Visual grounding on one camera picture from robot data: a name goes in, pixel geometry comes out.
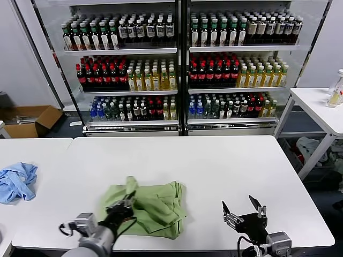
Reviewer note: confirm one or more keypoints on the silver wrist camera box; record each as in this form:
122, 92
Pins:
85, 223
280, 241

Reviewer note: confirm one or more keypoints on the green-cap dark tea bottle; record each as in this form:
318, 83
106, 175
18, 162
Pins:
68, 41
86, 40
95, 40
105, 39
223, 35
214, 35
194, 35
114, 39
77, 41
233, 34
242, 34
204, 35

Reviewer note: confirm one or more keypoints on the open cardboard box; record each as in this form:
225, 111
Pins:
48, 117

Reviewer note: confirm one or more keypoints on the white grey garment pile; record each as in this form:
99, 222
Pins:
308, 147

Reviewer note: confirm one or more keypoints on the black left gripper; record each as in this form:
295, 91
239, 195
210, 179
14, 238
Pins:
118, 218

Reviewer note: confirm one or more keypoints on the white-cap bottle beige label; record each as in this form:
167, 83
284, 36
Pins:
261, 30
252, 30

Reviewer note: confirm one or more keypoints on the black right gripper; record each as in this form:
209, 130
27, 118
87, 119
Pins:
253, 227

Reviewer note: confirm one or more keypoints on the small blue drink bottle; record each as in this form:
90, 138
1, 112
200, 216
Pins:
192, 110
199, 110
101, 113
93, 113

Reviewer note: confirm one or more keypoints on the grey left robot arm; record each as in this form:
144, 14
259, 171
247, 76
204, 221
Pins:
91, 246

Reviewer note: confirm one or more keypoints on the grey green clothes heap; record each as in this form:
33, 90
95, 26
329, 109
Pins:
337, 157

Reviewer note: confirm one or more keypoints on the green polo shirt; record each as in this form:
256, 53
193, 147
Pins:
160, 208

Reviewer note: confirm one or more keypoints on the small yellow drink bottle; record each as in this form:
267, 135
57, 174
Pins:
173, 114
272, 109
166, 114
265, 110

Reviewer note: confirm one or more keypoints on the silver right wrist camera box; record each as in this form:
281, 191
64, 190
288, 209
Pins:
280, 241

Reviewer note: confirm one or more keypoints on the open glass cooler door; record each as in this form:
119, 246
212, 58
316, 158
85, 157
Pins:
309, 40
58, 81

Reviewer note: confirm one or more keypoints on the white side table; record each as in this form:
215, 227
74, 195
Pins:
311, 105

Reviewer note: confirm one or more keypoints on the small dark bottle white label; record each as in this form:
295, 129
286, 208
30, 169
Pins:
229, 111
222, 111
130, 116
122, 116

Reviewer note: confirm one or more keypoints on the crumpled light blue shirt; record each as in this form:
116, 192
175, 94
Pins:
16, 184

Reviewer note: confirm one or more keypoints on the white card on floor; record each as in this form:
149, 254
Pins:
75, 124

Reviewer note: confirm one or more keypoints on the black object on floor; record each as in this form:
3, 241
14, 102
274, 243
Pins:
338, 206

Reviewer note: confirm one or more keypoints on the clear bottle yellow liquid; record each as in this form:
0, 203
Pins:
333, 100

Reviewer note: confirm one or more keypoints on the clear bottle white cap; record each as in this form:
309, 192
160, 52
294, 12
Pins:
338, 80

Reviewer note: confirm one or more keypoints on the small clear green-tinted bottle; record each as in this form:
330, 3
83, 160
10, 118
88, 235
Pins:
109, 114
115, 114
215, 110
207, 110

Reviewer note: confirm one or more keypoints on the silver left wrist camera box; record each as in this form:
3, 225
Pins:
85, 223

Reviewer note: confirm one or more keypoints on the small dark bottle beige label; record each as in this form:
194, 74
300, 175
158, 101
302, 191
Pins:
236, 107
144, 110
136, 110
244, 107

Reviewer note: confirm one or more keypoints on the small red-cap cola bottle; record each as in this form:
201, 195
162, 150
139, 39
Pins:
152, 110
259, 105
251, 106
159, 110

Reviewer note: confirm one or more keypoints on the white cooler shelf board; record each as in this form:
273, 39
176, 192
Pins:
235, 90
129, 93
230, 121
134, 123
121, 52
241, 49

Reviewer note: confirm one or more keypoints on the white-cap bottle navy label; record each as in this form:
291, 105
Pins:
123, 33
131, 32
289, 30
169, 30
160, 31
280, 30
271, 30
150, 31
298, 30
140, 32

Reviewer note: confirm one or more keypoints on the white beverage cooler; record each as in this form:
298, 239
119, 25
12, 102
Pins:
230, 126
134, 129

